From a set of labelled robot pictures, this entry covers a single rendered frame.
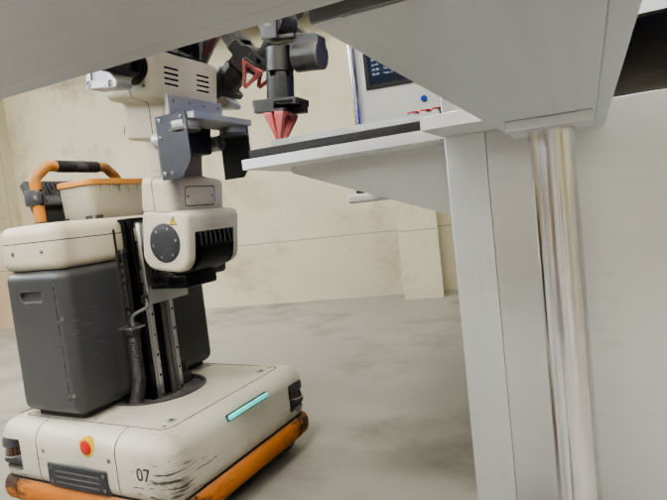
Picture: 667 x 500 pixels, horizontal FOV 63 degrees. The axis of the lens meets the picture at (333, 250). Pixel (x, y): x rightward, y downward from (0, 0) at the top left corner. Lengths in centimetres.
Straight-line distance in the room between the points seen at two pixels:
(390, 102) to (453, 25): 175
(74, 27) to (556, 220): 55
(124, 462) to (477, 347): 92
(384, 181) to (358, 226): 351
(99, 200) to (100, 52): 147
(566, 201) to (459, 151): 28
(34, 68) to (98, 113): 521
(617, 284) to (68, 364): 130
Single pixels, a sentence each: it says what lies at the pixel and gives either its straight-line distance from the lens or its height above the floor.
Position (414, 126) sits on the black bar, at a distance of 98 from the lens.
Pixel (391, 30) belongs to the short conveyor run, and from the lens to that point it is 26.
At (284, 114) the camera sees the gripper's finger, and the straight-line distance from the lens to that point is 114.
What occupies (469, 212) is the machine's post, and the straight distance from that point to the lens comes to 91.
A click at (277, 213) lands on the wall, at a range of 471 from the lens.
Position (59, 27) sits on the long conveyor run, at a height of 84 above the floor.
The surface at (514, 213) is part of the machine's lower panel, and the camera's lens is 90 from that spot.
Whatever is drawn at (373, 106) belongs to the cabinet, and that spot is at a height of 111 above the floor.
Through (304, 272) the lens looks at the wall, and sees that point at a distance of 469.
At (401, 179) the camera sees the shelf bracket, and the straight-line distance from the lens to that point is 104.
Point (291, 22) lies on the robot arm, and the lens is 120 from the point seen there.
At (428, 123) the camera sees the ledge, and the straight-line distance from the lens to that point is 79.
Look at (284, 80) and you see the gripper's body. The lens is 116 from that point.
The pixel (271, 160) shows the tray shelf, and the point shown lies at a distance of 106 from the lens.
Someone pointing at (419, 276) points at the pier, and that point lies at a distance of 426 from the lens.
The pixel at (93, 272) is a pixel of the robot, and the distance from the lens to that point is 163.
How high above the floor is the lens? 77
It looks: 4 degrees down
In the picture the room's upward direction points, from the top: 6 degrees counter-clockwise
